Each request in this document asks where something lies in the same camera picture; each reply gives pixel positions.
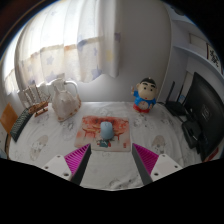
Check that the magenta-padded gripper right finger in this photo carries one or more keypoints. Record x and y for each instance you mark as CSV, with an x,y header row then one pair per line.
x,y
149,160

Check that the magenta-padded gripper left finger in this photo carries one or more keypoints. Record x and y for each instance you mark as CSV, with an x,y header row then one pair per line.
x,y
75,160

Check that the light blue computer mouse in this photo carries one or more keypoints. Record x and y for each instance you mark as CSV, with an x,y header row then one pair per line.
x,y
107,130

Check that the red printed mouse pad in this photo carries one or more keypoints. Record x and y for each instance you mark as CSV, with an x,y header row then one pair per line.
x,y
88,130

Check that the white printed tablecloth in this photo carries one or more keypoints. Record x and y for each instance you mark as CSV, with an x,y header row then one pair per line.
x,y
153,136

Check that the large white conch shell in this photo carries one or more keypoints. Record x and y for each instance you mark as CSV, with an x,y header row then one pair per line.
x,y
65,103

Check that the black router with antennas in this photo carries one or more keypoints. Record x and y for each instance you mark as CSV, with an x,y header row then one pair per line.
x,y
175,107

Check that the cartoon boy figurine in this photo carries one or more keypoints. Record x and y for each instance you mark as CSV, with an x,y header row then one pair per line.
x,y
145,96

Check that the wooden model sailing ship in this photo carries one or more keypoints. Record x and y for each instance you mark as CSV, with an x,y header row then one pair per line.
x,y
38,106

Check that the black computer monitor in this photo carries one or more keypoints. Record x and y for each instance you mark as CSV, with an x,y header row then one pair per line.
x,y
206,113

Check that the orange wooden chair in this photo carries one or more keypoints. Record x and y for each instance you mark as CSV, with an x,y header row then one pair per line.
x,y
7,120

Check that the white radiator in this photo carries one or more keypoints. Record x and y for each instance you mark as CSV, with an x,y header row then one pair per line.
x,y
45,87

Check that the white star-print curtain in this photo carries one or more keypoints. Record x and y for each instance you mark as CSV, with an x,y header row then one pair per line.
x,y
66,40

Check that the white wall shelf unit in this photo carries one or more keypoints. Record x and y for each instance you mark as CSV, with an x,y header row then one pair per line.
x,y
196,43

